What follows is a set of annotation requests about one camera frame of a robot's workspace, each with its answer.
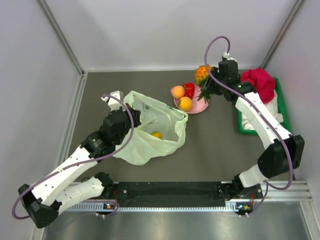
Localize toy pineapple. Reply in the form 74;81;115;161
194;64;212;103

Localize orange green mango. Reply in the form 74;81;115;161
151;131;162;139

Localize red bell pepper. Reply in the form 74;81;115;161
183;82;196;99

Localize pale green plastic bag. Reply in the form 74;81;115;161
114;90;188;166

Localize yellow orange fruit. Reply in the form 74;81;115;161
178;96;193;112

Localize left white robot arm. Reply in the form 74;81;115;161
18;105;141;229

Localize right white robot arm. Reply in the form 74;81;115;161
201;58;305;200

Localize red cloth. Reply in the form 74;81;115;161
240;68;276;104

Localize pink plate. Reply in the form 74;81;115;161
173;85;209;114

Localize pink peach fruit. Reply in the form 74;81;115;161
170;85;185;100

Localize white cloth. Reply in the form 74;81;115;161
241;90;284;131

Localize green plastic tray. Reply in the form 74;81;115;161
238;77;291;135

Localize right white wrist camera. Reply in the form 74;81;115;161
222;51;237;61

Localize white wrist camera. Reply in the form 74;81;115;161
101;90;124;111
222;51;237;61

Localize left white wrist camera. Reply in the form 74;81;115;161
101;90;124;111

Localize aluminium frame rail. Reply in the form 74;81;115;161
39;72;88;240

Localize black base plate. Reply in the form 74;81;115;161
105;181;263;208

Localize grey slotted cable duct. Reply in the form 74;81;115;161
67;201;256;213

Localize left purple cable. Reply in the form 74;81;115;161
11;93;135;220

